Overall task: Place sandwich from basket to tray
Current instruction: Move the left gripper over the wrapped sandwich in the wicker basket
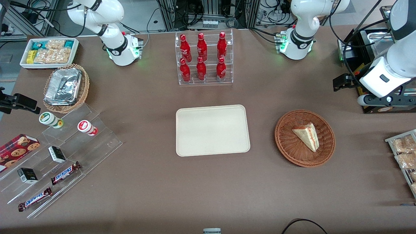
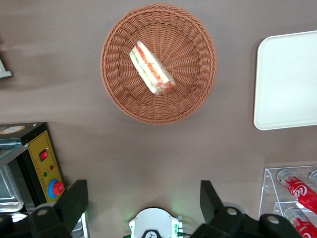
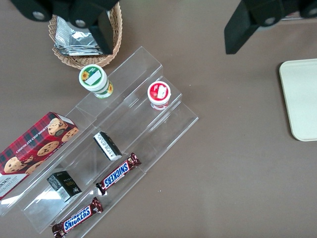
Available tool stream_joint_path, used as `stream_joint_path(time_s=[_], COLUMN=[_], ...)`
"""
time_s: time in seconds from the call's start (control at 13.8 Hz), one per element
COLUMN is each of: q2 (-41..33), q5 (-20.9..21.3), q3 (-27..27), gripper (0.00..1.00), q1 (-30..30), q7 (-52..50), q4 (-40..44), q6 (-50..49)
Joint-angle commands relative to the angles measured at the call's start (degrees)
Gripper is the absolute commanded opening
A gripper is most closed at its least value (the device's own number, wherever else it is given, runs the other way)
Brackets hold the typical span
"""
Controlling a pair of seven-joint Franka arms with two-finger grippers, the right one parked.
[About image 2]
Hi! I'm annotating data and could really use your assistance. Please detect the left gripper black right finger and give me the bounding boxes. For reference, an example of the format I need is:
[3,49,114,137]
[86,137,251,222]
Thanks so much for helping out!
[190,180,258,238]

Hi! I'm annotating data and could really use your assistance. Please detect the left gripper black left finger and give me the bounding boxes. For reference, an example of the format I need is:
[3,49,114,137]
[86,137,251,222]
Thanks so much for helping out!
[28,179,89,238]

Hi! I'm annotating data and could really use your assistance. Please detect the triangle sandwich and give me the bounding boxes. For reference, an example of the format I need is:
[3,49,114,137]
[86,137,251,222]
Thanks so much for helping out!
[129,41,177,97]

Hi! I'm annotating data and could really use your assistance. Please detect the brown wicker basket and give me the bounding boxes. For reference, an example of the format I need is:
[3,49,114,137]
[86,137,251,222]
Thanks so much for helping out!
[100,2,218,125]

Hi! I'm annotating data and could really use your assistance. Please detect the tray of packaged snacks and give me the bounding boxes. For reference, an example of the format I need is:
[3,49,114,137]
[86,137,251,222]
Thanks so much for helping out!
[0,37,12,78]

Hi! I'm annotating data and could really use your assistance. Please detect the cream plastic tray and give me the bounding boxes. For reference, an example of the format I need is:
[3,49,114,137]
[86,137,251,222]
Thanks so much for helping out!
[253,30,317,131]

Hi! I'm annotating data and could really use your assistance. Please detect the steel food pan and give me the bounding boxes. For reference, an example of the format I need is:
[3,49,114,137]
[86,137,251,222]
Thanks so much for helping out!
[0,161,25,214]

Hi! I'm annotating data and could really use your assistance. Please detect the clear acrylic bottle rack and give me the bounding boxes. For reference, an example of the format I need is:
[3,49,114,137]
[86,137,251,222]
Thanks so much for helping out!
[258,165,317,238]

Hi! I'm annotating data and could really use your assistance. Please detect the black food warmer machine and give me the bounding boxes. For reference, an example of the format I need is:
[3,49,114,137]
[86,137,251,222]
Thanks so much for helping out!
[0,121,66,216]

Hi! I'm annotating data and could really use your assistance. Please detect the red cola bottle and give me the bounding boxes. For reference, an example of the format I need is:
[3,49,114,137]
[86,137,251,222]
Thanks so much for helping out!
[284,207,317,238]
[276,168,317,215]

